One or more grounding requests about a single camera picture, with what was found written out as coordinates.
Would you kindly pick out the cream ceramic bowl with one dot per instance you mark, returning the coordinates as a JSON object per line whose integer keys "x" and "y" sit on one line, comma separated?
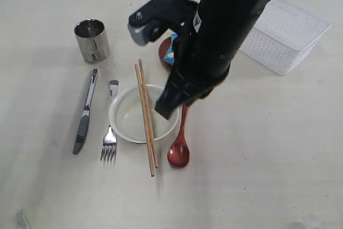
{"x": 126, "y": 115}

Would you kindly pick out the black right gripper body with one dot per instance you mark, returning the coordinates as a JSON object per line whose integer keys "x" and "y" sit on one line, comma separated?
{"x": 202, "y": 61}

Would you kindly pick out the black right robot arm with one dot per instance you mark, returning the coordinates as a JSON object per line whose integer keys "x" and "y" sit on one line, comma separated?
{"x": 244, "y": 13}

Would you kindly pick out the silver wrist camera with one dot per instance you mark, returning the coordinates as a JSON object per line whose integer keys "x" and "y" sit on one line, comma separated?
{"x": 154, "y": 18}

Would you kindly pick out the white plastic woven basket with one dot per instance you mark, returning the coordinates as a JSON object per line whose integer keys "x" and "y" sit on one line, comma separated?
{"x": 283, "y": 36}

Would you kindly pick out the stainless steel spoon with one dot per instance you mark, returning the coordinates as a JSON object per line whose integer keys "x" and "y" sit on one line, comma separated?
{"x": 109, "y": 143}

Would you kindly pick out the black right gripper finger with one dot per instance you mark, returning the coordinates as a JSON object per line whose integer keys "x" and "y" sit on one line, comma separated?
{"x": 171, "y": 98}

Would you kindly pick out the red-brown wooden bowl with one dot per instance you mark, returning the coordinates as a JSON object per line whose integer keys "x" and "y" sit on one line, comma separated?
{"x": 162, "y": 50}

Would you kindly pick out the stainless steel cup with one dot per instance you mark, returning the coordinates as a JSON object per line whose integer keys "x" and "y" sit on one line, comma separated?
{"x": 92, "y": 40}

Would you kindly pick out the wooden chopstick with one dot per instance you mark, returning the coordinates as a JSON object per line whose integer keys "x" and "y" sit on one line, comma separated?
{"x": 147, "y": 134}
{"x": 148, "y": 113}

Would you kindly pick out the red-brown wooden spoon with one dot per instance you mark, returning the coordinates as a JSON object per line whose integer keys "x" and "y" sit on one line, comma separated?
{"x": 178, "y": 154}

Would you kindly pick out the blue snack bag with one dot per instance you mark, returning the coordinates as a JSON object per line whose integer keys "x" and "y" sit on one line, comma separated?
{"x": 168, "y": 57}

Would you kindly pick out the stainless steel knife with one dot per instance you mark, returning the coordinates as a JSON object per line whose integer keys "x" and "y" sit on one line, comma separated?
{"x": 85, "y": 118}

